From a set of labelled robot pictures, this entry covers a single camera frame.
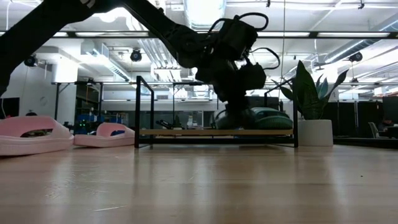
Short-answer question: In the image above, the green rubber slide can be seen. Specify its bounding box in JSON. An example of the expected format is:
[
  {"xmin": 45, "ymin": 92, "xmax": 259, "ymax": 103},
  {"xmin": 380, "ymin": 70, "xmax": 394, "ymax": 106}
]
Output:
[
  {"xmin": 213, "ymin": 107, "xmax": 261, "ymax": 131},
  {"xmin": 250, "ymin": 106, "xmax": 294, "ymax": 131}
]

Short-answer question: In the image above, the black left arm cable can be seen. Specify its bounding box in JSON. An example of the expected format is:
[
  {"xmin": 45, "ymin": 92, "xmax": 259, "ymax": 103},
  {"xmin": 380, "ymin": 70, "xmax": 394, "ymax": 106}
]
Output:
[
  {"xmin": 208, "ymin": 12, "xmax": 270, "ymax": 34},
  {"xmin": 248, "ymin": 46, "xmax": 281, "ymax": 71}
]

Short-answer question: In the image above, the pink rubber slide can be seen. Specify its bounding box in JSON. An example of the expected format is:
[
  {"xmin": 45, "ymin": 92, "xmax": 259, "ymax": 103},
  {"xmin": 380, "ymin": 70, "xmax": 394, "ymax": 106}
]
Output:
[
  {"xmin": 73, "ymin": 122, "xmax": 136, "ymax": 147},
  {"xmin": 0, "ymin": 115, "xmax": 75, "ymax": 156}
]

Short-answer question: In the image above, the black monitor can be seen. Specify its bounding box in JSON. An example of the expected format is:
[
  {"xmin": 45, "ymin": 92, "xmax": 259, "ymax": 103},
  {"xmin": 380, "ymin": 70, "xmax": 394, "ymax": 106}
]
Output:
[{"xmin": 0, "ymin": 97, "xmax": 21, "ymax": 119}]

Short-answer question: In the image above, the snake plant in white pot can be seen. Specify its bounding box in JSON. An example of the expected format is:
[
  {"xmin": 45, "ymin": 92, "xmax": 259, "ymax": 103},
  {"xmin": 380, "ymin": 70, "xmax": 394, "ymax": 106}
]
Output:
[{"xmin": 271, "ymin": 60, "xmax": 349, "ymax": 147}]

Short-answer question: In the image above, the black cabinet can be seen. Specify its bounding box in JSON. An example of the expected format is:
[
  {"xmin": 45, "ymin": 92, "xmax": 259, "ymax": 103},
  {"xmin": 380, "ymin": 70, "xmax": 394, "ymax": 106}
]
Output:
[{"xmin": 247, "ymin": 95, "xmax": 280, "ymax": 110}]

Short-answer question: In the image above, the black partition wall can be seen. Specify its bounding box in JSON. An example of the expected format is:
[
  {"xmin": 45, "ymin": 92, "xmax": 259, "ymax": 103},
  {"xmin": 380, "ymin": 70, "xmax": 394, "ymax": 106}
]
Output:
[{"xmin": 323, "ymin": 101, "xmax": 385, "ymax": 138}]

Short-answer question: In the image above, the grey office chair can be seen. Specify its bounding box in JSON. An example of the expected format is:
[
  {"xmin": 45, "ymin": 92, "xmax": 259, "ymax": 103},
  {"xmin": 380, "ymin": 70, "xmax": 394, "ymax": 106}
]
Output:
[{"xmin": 368, "ymin": 121, "xmax": 382, "ymax": 139}]

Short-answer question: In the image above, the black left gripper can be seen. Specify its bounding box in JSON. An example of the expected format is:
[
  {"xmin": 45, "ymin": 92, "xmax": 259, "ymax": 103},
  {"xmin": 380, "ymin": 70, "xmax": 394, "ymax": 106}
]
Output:
[{"xmin": 195, "ymin": 58, "xmax": 250, "ymax": 129}]

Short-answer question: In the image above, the silver ventilation duct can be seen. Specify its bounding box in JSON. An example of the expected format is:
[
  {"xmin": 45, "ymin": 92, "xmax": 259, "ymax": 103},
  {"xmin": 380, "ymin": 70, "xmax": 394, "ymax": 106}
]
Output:
[{"xmin": 183, "ymin": 0, "xmax": 228, "ymax": 30}]

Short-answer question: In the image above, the black ceiling camera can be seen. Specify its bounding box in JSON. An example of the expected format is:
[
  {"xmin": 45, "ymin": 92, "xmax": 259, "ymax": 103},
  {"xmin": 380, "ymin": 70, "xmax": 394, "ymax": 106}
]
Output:
[
  {"xmin": 129, "ymin": 49, "xmax": 143, "ymax": 62},
  {"xmin": 348, "ymin": 51, "xmax": 364, "ymax": 63},
  {"xmin": 24, "ymin": 54, "xmax": 38, "ymax": 68}
]

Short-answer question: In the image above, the black high table frame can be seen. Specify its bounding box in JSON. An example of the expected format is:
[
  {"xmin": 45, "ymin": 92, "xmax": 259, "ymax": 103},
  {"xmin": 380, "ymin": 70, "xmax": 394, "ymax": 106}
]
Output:
[{"xmin": 51, "ymin": 81, "xmax": 104, "ymax": 125}]

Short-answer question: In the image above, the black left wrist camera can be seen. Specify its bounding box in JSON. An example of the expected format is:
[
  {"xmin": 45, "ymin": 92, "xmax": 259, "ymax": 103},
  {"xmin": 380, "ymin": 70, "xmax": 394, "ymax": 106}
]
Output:
[{"xmin": 239, "ymin": 63, "xmax": 267, "ymax": 91}]

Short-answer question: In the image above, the black screen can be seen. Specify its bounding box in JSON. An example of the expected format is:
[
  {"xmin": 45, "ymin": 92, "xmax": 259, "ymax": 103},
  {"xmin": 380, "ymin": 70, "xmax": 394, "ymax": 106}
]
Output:
[{"xmin": 382, "ymin": 96, "xmax": 398, "ymax": 125}]

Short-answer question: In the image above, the wooden shelf with black frame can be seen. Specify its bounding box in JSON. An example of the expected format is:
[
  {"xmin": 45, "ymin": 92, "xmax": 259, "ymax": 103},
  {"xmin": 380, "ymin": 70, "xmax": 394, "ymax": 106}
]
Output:
[{"xmin": 134, "ymin": 75, "xmax": 299, "ymax": 149}]

